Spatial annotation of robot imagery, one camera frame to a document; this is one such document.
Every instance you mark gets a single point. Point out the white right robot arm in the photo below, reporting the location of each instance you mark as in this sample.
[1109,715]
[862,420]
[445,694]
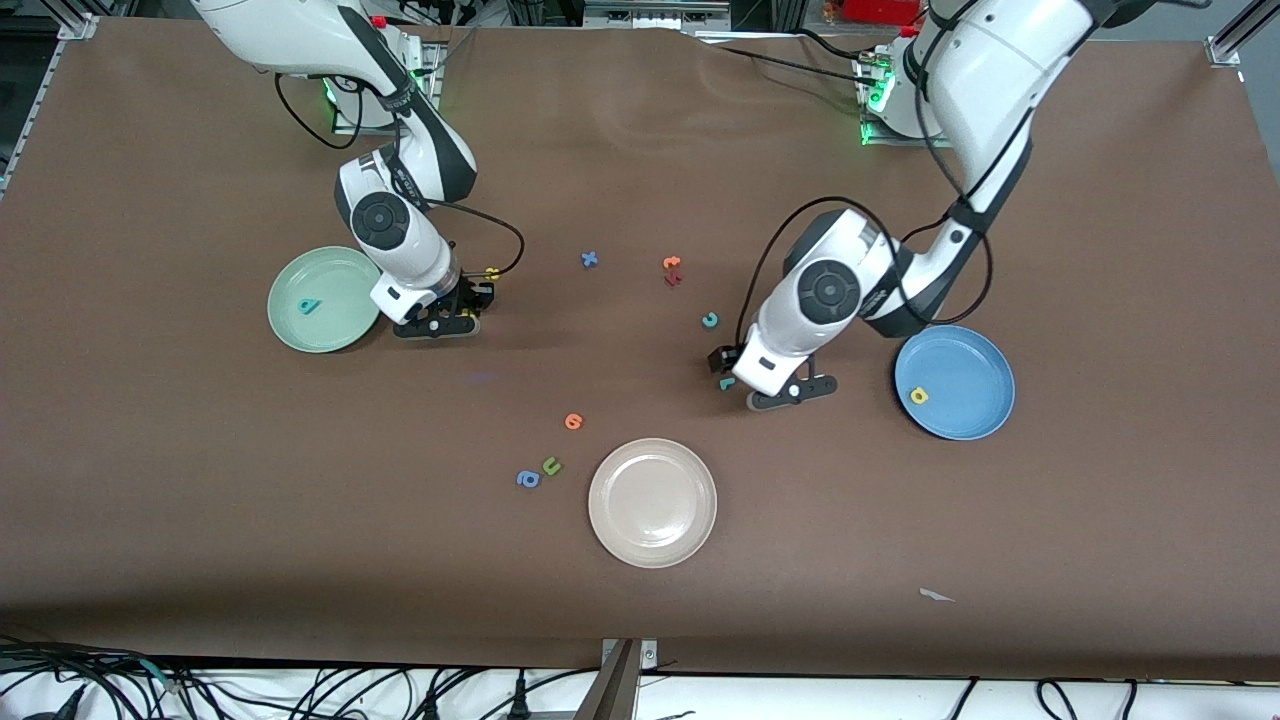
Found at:
[300,30]

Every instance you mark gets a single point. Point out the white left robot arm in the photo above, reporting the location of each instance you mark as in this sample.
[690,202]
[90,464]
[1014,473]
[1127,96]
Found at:
[1000,70]

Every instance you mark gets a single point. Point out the light green plate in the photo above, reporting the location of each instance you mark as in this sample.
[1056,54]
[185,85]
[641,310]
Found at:
[340,325]

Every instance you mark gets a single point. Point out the beige plate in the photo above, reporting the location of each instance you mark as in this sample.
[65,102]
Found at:
[652,503]

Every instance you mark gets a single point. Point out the blue plate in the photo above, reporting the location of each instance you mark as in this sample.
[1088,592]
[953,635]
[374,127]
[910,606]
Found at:
[965,395]

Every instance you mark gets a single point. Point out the pale tape scrap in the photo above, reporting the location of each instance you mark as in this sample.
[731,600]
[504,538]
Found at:
[936,595]

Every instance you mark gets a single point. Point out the grey metal box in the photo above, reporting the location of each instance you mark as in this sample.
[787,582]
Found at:
[655,12]

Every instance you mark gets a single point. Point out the red object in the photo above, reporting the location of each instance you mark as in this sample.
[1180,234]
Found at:
[880,8]

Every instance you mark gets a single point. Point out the brown table cover sheet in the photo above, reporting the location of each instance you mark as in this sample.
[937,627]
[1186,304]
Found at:
[1100,500]

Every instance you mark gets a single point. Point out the grey metal bracket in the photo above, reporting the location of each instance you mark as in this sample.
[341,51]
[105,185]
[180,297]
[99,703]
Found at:
[620,685]

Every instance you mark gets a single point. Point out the aluminium frame rail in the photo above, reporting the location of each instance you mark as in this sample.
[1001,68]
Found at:
[78,28]
[1235,35]

